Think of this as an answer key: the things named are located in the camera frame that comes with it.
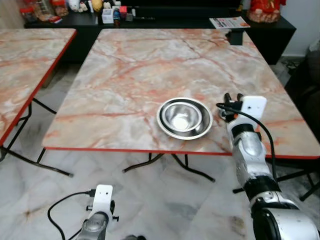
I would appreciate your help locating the red figurine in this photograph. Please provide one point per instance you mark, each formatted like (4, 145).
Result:
(265, 10)

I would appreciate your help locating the yellow plush toy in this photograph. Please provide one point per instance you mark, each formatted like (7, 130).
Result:
(96, 5)

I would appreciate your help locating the small red object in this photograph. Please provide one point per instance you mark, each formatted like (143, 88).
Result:
(123, 9)

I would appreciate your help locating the black clamp block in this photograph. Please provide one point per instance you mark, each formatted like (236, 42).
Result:
(237, 37)

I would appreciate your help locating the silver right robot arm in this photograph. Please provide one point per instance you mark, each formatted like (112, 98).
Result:
(250, 155)

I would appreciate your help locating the marble-top folding table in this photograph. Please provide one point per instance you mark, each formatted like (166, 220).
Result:
(150, 70)
(25, 65)

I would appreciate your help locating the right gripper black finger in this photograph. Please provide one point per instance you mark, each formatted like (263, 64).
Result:
(239, 97)
(228, 98)

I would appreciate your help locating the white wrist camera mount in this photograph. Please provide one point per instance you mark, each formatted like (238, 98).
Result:
(253, 106)
(103, 196)

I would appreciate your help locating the printed magazine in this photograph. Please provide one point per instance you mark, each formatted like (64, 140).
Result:
(230, 22)

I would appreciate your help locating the stainless steel bowl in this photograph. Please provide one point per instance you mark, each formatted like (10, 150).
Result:
(182, 117)

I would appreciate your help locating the big clear jar red lid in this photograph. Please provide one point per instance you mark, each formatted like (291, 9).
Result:
(45, 7)

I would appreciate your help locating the dark brown sofa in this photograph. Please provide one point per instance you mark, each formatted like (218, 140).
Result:
(307, 75)

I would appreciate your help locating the small grey object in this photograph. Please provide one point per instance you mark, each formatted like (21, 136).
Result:
(129, 17)

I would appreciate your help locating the red snack packet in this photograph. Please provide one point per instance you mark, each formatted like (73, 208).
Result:
(55, 19)

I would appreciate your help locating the black television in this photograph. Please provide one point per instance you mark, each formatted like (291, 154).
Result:
(185, 2)

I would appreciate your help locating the black and white plush toy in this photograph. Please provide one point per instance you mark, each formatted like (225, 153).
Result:
(85, 5)

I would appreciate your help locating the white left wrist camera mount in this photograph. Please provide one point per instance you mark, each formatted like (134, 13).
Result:
(103, 196)

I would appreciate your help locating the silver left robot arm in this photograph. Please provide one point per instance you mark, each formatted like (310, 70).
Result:
(94, 227)

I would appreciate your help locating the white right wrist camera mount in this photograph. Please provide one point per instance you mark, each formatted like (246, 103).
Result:
(253, 106)

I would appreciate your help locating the white box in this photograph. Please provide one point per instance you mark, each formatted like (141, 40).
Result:
(107, 16)

